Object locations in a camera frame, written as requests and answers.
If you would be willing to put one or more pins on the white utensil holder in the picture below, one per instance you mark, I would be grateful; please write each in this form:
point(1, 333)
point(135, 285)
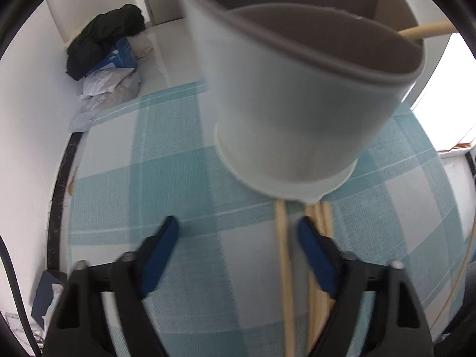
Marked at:
point(290, 119)

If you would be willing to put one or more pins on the bundle of wooden chopsticks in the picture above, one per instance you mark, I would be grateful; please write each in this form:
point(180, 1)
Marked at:
point(284, 267)

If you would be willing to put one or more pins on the black jacket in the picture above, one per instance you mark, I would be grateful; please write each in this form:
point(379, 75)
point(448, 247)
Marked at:
point(100, 33)

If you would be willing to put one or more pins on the beige sack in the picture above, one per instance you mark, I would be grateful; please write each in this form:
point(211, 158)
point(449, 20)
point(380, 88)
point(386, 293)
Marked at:
point(141, 44)

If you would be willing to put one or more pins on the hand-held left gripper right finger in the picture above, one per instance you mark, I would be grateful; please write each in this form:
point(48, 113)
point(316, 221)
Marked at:
point(318, 260)

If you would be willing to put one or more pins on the grey plastic bag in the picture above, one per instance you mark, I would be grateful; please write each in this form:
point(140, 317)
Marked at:
point(108, 104)

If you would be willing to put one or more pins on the blue cardboard box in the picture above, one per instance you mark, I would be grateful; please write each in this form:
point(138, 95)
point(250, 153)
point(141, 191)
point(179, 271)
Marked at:
point(121, 54)

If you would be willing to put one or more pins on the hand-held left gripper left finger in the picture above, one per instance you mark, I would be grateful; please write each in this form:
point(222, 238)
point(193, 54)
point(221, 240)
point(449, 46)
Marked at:
point(158, 260)

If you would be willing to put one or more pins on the pale wooden chopstick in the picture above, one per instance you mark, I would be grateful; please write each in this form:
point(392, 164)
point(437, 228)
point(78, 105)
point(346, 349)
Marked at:
point(427, 31)
point(461, 276)

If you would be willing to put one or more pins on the teal checked tablecloth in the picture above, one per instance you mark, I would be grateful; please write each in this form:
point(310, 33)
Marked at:
point(178, 178)

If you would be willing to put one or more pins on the dark blue box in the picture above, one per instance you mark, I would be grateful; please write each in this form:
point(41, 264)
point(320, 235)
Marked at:
point(46, 293)

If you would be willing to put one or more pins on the bright window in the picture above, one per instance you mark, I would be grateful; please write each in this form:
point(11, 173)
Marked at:
point(450, 93)

